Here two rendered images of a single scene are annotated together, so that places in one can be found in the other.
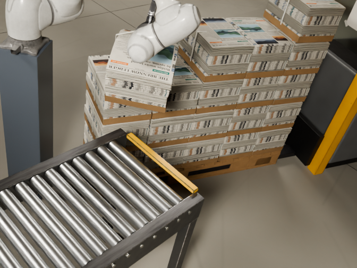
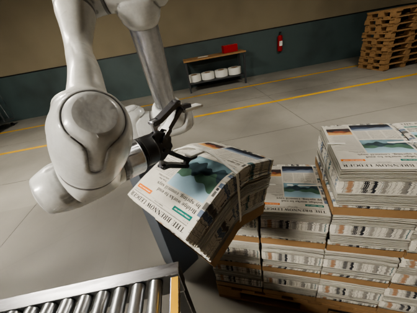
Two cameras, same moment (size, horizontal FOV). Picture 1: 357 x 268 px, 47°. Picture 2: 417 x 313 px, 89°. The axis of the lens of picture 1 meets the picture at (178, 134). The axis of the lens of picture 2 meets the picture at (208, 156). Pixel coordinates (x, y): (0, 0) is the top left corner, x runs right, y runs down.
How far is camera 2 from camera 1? 145 cm
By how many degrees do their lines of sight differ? 43
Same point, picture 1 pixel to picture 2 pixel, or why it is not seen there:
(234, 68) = (394, 201)
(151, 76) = (163, 218)
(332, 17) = not seen: outside the picture
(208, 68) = (337, 197)
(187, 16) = (48, 123)
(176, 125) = (297, 257)
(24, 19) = not seen: hidden behind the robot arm
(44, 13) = (143, 127)
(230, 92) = (390, 234)
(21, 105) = not seen: hidden behind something
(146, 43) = (38, 181)
